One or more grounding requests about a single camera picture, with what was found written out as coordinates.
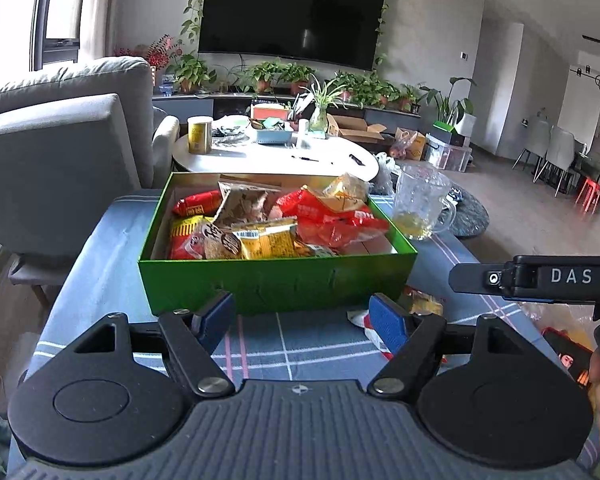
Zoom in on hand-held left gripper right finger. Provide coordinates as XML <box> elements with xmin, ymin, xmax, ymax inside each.
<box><xmin>367</xmin><ymin>294</ymin><xmax>538</xmax><ymax>397</ymax></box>

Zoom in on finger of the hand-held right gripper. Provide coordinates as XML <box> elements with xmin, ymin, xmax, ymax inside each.
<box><xmin>449</xmin><ymin>260</ymin><xmax>513</xmax><ymax>295</ymax></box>

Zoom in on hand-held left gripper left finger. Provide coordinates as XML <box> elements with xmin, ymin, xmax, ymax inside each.
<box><xmin>40</xmin><ymin>290</ymin><xmax>237</xmax><ymax>397</ymax></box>

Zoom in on yellow red snack packet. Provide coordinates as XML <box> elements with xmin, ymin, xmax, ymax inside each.
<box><xmin>347</xmin><ymin>285</ymin><xmax>446</xmax><ymax>361</ymax></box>

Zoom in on green cardboard box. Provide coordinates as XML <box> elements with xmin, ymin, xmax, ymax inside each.
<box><xmin>137</xmin><ymin>172</ymin><xmax>418</xmax><ymax>317</ymax></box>

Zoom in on red yellow-edged snack packet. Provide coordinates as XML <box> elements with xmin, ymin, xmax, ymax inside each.
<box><xmin>167</xmin><ymin>215</ymin><xmax>213</xmax><ymax>260</ymax></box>

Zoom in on red round pastry packet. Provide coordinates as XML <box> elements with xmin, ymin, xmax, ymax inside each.
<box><xmin>275</xmin><ymin>187</ymin><xmax>391</xmax><ymax>249</ymax></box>

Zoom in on clear bag of bread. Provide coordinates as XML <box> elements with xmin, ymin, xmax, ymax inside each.
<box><xmin>517</xmin><ymin>302</ymin><xmax>600</xmax><ymax>356</ymax></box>

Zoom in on dark round stone table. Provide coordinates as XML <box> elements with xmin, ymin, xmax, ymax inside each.
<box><xmin>445</xmin><ymin>185</ymin><xmax>491</xmax><ymax>238</ymax></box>

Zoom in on dark cookie packet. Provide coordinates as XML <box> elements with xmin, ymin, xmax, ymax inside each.
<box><xmin>200</xmin><ymin>225</ymin><xmax>243</xmax><ymax>260</ymax></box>

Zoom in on dark printed packet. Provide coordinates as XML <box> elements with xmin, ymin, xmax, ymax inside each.
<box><xmin>540</xmin><ymin>327</ymin><xmax>596</xmax><ymax>388</ymax></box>

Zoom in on red stool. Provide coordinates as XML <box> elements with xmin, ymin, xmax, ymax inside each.
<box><xmin>575</xmin><ymin>177</ymin><xmax>600</xmax><ymax>213</ymax></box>

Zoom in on glass mug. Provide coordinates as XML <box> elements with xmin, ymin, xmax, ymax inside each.
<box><xmin>392</xmin><ymin>166</ymin><xmax>458</xmax><ymax>241</ymax></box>

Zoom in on small red snack packet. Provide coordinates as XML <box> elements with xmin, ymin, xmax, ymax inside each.
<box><xmin>172</xmin><ymin>191</ymin><xmax>223</xmax><ymax>217</ymax></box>

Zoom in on brown clear snack packet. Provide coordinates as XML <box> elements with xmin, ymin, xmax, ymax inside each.
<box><xmin>212</xmin><ymin>175</ymin><xmax>283</xmax><ymax>226</ymax></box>

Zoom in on blue striped tablecloth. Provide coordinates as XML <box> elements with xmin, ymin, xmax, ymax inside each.
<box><xmin>7</xmin><ymin>192</ymin><xmax>600</xmax><ymax>480</ymax></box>

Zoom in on clear storage box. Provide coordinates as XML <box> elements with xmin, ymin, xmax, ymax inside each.
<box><xmin>425</xmin><ymin>134</ymin><xmax>473</xmax><ymax>171</ymax></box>

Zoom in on grey dining chairs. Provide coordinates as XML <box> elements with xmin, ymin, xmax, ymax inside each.
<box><xmin>512</xmin><ymin>120</ymin><xmax>588</xmax><ymax>197</ymax></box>

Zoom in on pale yellow snack packet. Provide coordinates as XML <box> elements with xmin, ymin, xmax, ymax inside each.
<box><xmin>322</xmin><ymin>172</ymin><xmax>371</xmax><ymax>211</ymax></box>

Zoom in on clear plastic bag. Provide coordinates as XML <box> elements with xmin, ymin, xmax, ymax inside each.
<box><xmin>375</xmin><ymin>152</ymin><xmax>398</xmax><ymax>193</ymax></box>

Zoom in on green and black box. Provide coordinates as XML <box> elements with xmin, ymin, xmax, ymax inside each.
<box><xmin>432</xmin><ymin>121</ymin><xmax>466</xmax><ymax>147</ymax></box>

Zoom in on orange carton with plastic bag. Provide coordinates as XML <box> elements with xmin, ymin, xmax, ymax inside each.
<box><xmin>391</xmin><ymin>127</ymin><xmax>427</xmax><ymax>161</ymax></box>

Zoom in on white round table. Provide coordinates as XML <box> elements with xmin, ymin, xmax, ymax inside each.
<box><xmin>172</xmin><ymin>130</ymin><xmax>381</xmax><ymax>182</ymax></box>

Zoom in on tall plant in white pot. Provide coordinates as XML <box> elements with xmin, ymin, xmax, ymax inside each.
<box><xmin>420</xmin><ymin>76</ymin><xmax>477</xmax><ymax>137</ymax></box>

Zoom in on yellow tin can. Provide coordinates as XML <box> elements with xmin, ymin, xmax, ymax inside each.
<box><xmin>187</xmin><ymin>116</ymin><xmax>214</xmax><ymax>155</ymax></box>

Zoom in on blue plastic basket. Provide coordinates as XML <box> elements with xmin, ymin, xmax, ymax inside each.
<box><xmin>250</xmin><ymin>119</ymin><xmax>295</xmax><ymax>145</ymax></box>

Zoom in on open cardboard box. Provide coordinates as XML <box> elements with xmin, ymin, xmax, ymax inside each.
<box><xmin>327</xmin><ymin>114</ymin><xmax>387</xmax><ymax>143</ymax></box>

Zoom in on potted green plant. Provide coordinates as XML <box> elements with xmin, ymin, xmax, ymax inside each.
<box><xmin>362</xmin><ymin>77</ymin><xmax>398</xmax><ymax>108</ymax></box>
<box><xmin>172</xmin><ymin>55</ymin><xmax>216</xmax><ymax>95</ymax></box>
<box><xmin>397</xmin><ymin>85</ymin><xmax>423</xmax><ymax>113</ymax></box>
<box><xmin>281</xmin><ymin>64</ymin><xmax>316</xmax><ymax>96</ymax></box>
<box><xmin>335</xmin><ymin>72</ymin><xmax>363</xmax><ymax>103</ymax></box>
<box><xmin>247</xmin><ymin>62</ymin><xmax>285</xmax><ymax>93</ymax></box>

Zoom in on orange tissue box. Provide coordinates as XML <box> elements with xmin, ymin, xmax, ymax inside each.
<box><xmin>251</xmin><ymin>103</ymin><xmax>291</xmax><ymax>121</ymax></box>

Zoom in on spider plant in glass vase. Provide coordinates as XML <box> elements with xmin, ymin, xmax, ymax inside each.
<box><xmin>300</xmin><ymin>77</ymin><xmax>348</xmax><ymax>133</ymax></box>

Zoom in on grey sofa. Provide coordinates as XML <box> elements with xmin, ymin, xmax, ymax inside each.
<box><xmin>0</xmin><ymin>56</ymin><xmax>181</xmax><ymax>306</ymax></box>

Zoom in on red flower decoration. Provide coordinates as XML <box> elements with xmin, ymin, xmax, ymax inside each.
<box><xmin>115</xmin><ymin>35</ymin><xmax>182</xmax><ymax>86</ymax></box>

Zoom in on ivy vine around television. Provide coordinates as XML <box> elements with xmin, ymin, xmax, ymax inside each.
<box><xmin>180</xmin><ymin>0</ymin><xmax>391</xmax><ymax>66</ymax></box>

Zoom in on beige curtain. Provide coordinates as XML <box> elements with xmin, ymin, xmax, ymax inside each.
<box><xmin>80</xmin><ymin>0</ymin><xmax>118</xmax><ymax>61</ymax></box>

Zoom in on dark framed window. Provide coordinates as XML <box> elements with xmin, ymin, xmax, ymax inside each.
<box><xmin>30</xmin><ymin>0</ymin><xmax>88</xmax><ymax>72</ymax></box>

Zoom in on wall television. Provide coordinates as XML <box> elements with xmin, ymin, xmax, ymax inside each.
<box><xmin>198</xmin><ymin>0</ymin><xmax>387</xmax><ymax>72</ymax></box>

